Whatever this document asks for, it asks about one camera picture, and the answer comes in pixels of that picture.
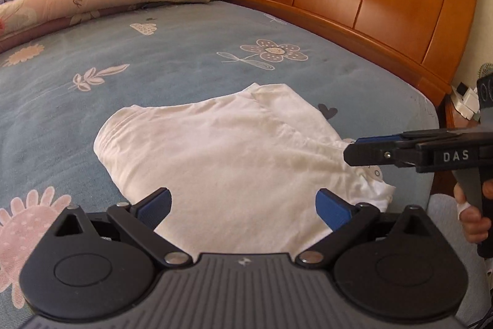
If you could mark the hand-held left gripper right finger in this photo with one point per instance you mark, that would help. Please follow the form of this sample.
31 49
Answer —
333 211

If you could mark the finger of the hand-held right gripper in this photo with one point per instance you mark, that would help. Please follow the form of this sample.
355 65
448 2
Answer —
369 154
377 139

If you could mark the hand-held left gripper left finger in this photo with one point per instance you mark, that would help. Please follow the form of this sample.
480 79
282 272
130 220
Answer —
156 207

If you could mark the white long-sleeved printed shirt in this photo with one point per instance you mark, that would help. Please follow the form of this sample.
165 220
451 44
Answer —
231 159

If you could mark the person's right hand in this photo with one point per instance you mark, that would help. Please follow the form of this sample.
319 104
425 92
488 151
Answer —
475 227

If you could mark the white charger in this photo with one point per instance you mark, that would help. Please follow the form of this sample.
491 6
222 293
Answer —
466 99

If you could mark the blue floral bed sheet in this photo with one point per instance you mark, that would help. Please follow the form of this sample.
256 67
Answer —
154 51

